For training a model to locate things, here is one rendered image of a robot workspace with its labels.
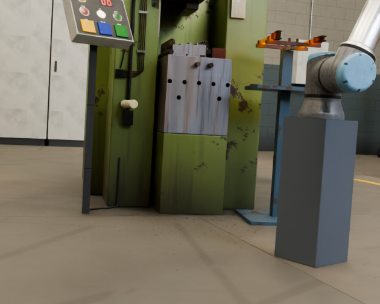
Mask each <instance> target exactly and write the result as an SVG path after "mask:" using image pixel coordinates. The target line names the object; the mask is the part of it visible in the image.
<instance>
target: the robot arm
mask: <svg viewBox="0 0 380 304"><path fill-rule="evenodd" d="M379 40H380V0H367V1H366V3H365V5H364V7H363V9H362V11H361V14H360V16H359V18H358V20H357V22H356V24H355V26H354V28H353V30H352V32H351V34H350V36H349V38H348V40H347V42H343V43H341V44H340V45H339V47H338V49H337V52H329V51H328V52H315V53H312V54H310V55H309V56H308V61H307V63H306V81H305V98H304V102H303V104H302V106H301V108H300V111H299V115H298V118H317V119H336V120H344V112H343V108H342V105H341V94H342V93H357V92H362V91H364V90H366V89H368V88H369V87H370V86H371V85H372V83H373V81H374V80H375V77H376V65H375V60H376V57H375V54H374V50H375V48H376V46H377V44H378V42H379Z"/></svg>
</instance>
